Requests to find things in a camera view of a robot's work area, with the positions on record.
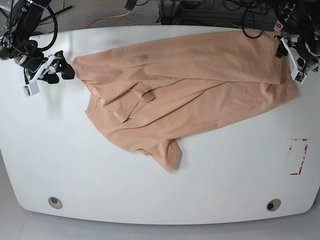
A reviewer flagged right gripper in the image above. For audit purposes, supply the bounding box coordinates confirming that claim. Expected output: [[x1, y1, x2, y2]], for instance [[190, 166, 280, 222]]
[[14, 50, 75, 84]]

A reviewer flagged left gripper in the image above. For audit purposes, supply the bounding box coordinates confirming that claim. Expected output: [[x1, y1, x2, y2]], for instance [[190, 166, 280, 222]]
[[275, 38, 320, 61]]

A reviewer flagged peach T-shirt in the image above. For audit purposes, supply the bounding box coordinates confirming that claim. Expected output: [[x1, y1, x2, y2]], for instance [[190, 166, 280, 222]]
[[72, 31, 298, 171]]

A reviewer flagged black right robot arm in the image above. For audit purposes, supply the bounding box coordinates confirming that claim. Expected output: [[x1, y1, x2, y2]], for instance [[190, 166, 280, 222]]
[[0, 0, 75, 85]]

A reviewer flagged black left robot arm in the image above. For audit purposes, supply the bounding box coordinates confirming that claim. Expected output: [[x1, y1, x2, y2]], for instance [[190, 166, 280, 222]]
[[274, 0, 320, 61]]

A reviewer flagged white power strip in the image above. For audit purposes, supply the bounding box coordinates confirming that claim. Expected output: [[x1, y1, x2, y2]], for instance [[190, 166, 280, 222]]
[[273, 0, 297, 33]]

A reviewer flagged black tripod stand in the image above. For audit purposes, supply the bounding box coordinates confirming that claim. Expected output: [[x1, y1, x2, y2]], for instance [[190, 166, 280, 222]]
[[40, 5, 73, 23]]

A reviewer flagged red tape rectangle marking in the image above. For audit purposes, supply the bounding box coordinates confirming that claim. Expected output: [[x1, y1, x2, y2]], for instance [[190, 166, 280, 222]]
[[286, 138, 308, 176]]

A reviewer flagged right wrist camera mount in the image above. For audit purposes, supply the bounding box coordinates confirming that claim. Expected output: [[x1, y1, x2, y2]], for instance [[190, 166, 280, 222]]
[[23, 55, 57, 97]]

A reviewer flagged yellow cable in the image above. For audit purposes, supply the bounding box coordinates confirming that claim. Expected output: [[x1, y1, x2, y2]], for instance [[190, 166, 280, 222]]
[[85, 7, 132, 30]]

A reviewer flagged left table cable grommet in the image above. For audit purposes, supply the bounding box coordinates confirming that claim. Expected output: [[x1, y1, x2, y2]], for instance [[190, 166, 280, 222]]
[[48, 196, 63, 210]]

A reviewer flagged table cable grommet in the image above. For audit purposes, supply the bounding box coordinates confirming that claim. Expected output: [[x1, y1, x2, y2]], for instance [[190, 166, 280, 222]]
[[266, 198, 282, 212], [48, 196, 63, 210]]

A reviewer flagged right table cable grommet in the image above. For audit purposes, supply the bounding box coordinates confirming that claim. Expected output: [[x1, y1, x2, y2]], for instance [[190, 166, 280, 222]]
[[266, 198, 282, 212]]

